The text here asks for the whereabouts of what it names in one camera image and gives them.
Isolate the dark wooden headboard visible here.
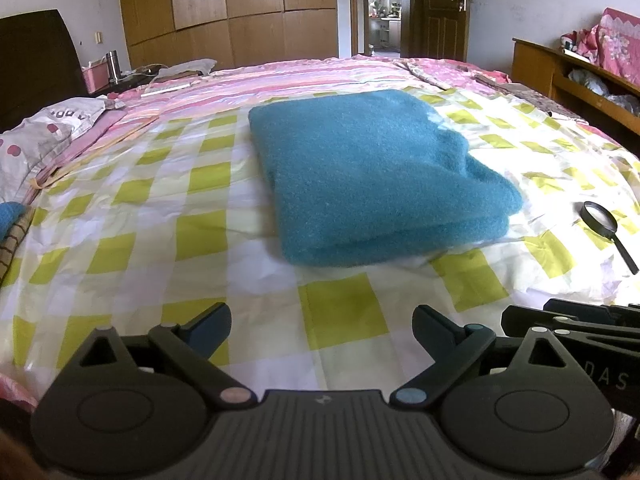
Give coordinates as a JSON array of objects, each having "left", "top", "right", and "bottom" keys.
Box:
[{"left": 0, "top": 9, "right": 90, "bottom": 133}]

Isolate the teal knit sweater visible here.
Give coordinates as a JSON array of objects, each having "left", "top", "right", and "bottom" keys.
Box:
[{"left": 248, "top": 89, "right": 524, "bottom": 267}]

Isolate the yellow white checkered bed sheet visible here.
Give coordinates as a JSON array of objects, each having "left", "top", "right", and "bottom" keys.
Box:
[{"left": 0, "top": 87, "right": 640, "bottom": 401}]

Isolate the pink floral quilt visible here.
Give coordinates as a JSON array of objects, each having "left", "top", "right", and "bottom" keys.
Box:
[{"left": 395, "top": 56, "right": 512, "bottom": 92}]

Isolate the wooden wardrobe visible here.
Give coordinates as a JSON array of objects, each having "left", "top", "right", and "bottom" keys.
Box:
[{"left": 117, "top": 0, "right": 340, "bottom": 72}]

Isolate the black magnifying glass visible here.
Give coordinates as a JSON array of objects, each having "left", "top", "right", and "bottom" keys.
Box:
[{"left": 579, "top": 201, "right": 640, "bottom": 276}]

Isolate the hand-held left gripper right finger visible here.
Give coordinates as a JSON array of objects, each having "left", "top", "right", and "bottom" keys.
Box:
[{"left": 389, "top": 304, "right": 598, "bottom": 407}]

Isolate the grey cloth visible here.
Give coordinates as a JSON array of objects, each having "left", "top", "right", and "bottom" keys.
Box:
[{"left": 155, "top": 58, "right": 217, "bottom": 81}]

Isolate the brown patterned cloth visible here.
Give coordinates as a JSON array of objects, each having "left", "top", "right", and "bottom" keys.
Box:
[{"left": 474, "top": 73, "right": 588, "bottom": 123}]

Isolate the blue cloth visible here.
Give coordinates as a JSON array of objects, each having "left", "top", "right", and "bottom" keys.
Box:
[{"left": 0, "top": 201, "right": 30, "bottom": 243}]

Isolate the brown plaid cloth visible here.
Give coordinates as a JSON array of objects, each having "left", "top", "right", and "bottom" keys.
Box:
[{"left": 0, "top": 206, "right": 37, "bottom": 288}]

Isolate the wooden shelf cabinet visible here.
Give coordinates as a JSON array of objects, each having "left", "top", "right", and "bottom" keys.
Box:
[{"left": 511, "top": 37, "right": 640, "bottom": 136}]

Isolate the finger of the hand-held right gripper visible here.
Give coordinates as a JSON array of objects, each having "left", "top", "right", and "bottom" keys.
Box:
[
  {"left": 543, "top": 298, "right": 640, "bottom": 322},
  {"left": 501, "top": 305, "right": 640, "bottom": 346}
]

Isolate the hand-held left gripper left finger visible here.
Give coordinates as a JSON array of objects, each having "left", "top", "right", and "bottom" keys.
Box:
[{"left": 62, "top": 301, "right": 256, "bottom": 407}]

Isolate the white flat strip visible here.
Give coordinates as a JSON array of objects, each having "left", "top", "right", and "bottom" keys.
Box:
[{"left": 140, "top": 82, "right": 193, "bottom": 97}]

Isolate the dark wooden door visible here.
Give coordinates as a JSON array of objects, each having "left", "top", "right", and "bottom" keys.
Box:
[{"left": 409, "top": 0, "right": 472, "bottom": 63}]

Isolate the white pink dotted pillow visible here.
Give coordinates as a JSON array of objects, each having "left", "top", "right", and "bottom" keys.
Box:
[{"left": 0, "top": 96, "right": 126, "bottom": 206}]

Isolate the crumpled plastic bag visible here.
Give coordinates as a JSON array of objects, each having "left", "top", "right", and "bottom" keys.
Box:
[{"left": 567, "top": 67, "right": 610, "bottom": 87}]

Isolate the wooden door frame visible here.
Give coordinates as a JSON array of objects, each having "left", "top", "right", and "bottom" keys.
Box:
[{"left": 348, "top": 0, "right": 413, "bottom": 58}]

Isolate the pink floral cloth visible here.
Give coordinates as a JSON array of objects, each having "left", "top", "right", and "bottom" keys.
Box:
[{"left": 560, "top": 7, "right": 640, "bottom": 86}]

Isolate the pink storage box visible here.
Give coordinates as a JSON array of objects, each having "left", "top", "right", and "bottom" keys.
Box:
[{"left": 81, "top": 60, "right": 111, "bottom": 93}]

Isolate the pink striped blanket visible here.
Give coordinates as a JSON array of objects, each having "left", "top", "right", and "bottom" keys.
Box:
[{"left": 30, "top": 55, "right": 441, "bottom": 188}]

